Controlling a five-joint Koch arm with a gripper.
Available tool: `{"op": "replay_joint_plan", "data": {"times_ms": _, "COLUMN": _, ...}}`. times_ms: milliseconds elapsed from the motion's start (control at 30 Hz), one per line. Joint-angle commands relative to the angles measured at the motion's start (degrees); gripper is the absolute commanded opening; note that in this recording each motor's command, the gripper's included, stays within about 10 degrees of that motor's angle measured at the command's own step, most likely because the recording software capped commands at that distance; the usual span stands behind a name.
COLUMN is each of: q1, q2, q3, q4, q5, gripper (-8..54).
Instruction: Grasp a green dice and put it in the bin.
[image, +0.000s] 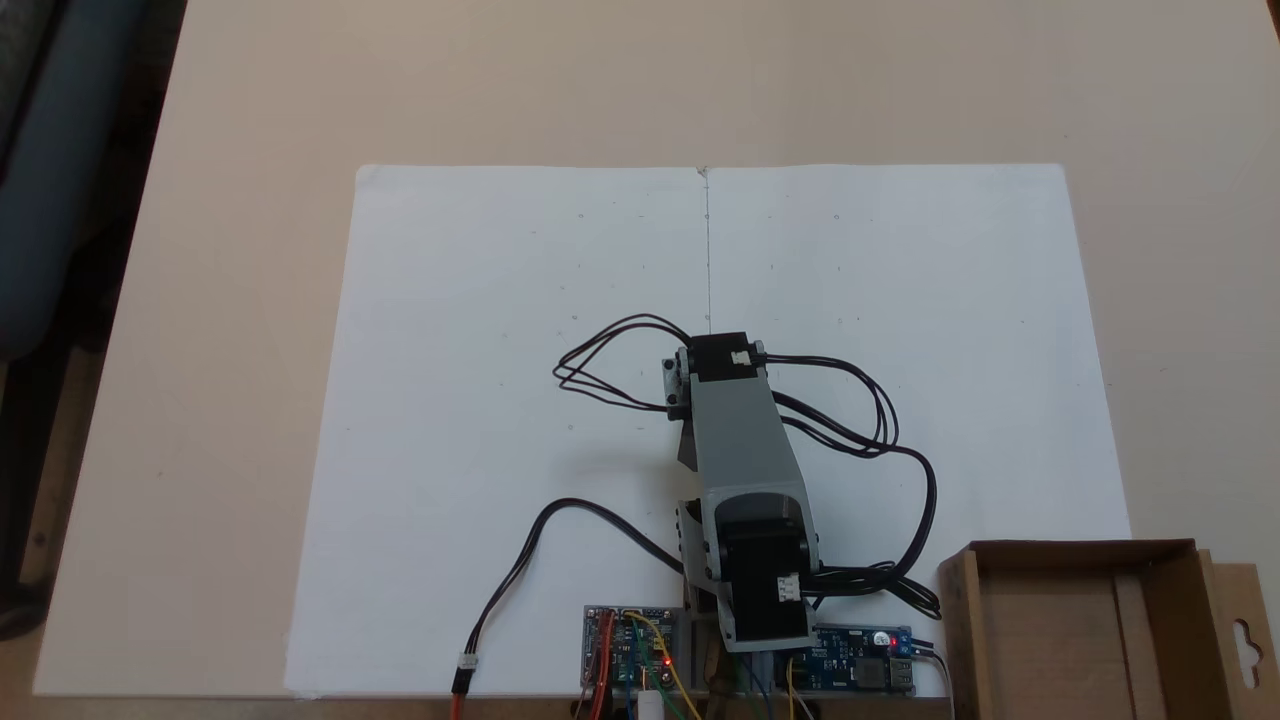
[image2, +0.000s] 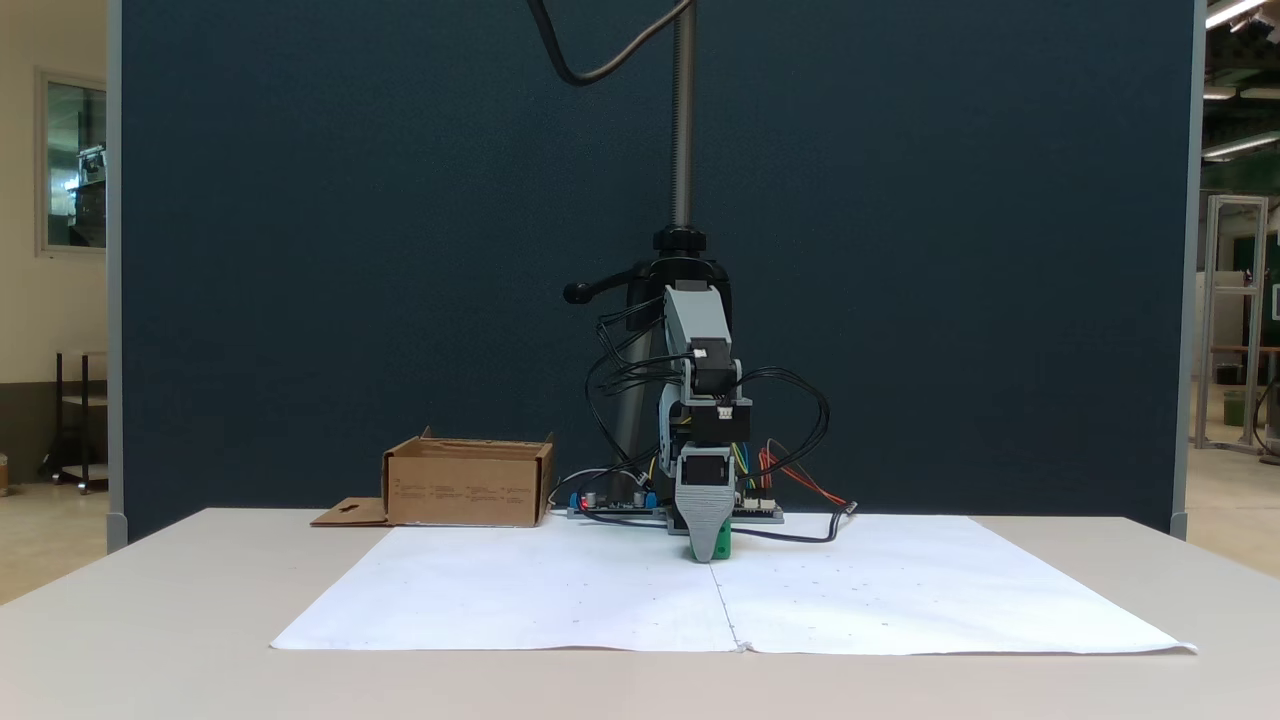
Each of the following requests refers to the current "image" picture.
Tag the grey printed Koch robot arm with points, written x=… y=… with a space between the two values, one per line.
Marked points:
x=745 y=460

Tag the grey ribbed pointed gripper finger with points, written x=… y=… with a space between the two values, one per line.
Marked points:
x=690 y=445

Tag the white paper sheet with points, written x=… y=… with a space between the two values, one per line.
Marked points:
x=480 y=400

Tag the brown cardboard box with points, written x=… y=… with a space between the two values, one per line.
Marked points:
x=1060 y=640

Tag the blue circuit board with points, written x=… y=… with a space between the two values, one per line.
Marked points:
x=850 y=660

